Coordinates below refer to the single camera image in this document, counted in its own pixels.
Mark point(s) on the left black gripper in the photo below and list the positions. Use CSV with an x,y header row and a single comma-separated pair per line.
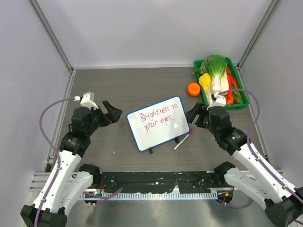
x,y
112,117

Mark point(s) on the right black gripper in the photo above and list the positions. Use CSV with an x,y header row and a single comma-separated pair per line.
x,y
191,115

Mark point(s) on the white marker magenta cap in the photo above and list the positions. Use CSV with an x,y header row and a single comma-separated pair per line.
x,y
189,133

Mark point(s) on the blue framed whiteboard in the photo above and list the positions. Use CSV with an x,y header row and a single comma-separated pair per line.
x,y
158,123

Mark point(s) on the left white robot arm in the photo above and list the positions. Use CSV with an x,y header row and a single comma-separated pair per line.
x,y
55,201

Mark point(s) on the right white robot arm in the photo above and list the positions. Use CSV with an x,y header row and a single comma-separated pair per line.
x,y
281,201

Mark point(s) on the orange toy fruit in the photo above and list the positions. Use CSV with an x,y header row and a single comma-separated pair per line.
x,y
193,89

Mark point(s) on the green toy pea pods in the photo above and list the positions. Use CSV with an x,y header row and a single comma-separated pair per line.
x,y
236,94

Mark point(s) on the red toy peppers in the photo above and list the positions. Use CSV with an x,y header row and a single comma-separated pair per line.
x,y
229,96

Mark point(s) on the toy bok choy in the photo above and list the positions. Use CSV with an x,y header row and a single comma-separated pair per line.
x,y
218,72

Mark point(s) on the green plastic basket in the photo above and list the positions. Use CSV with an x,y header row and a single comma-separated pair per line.
x,y
197,64

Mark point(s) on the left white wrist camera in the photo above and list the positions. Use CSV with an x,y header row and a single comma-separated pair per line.
x,y
87,100

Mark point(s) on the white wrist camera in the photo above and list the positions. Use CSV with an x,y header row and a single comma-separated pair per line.
x,y
217,100
87,100

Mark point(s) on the wire whiteboard stand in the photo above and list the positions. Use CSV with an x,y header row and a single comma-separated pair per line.
x,y
176,141

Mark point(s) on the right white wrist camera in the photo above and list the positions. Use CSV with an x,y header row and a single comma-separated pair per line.
x,y
217,100

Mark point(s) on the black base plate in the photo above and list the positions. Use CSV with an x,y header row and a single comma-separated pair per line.
x,y
161,182

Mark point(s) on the white slotted cable duct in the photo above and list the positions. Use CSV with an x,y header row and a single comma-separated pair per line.
x,y
175,195

